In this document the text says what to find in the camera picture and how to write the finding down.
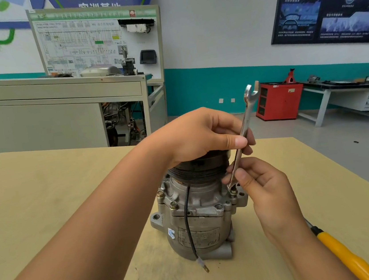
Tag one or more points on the person's left hand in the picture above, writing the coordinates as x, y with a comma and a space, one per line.
187, 134

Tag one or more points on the person's right hand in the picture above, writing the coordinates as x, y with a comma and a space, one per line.
268, 195

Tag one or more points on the person's right thumb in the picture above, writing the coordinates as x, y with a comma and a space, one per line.
243, 178

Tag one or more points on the person's left thumb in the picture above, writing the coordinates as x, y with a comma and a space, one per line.
228, 142

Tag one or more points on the silver open-end wrench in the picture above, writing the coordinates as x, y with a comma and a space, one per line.
250, 100

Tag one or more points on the silver air conditioning compressor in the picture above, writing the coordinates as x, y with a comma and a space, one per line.
197, 217

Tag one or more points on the person's right forearm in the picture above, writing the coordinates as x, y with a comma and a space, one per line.
306, 257

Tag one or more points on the person's left forearm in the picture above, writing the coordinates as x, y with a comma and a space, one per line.
82, 238

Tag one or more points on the brass compressor bolt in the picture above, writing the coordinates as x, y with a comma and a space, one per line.
233, 191

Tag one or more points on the red tool cabinet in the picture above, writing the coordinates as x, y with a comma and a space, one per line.
280, 101

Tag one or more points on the red jack stand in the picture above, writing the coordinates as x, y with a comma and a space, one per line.
289, 76

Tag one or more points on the grey metal part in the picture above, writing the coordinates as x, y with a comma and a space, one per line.
313, 78

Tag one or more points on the engine parts under workbench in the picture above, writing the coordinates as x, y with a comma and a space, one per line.
120, 126

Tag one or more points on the small black display screen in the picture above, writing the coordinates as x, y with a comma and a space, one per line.
148, 57

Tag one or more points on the black compressor on training board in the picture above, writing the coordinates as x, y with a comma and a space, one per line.
128, 64

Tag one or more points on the white table with black top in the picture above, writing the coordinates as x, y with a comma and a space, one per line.
350, 94

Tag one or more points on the white control module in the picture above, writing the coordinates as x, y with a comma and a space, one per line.
139, 27

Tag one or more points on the silver metal part on workbench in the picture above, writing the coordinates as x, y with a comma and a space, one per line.
100, 71

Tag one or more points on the grey metal workbench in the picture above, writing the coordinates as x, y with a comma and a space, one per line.
49, 104

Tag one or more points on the white wiring diagram training board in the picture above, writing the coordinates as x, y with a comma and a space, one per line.
75, 40

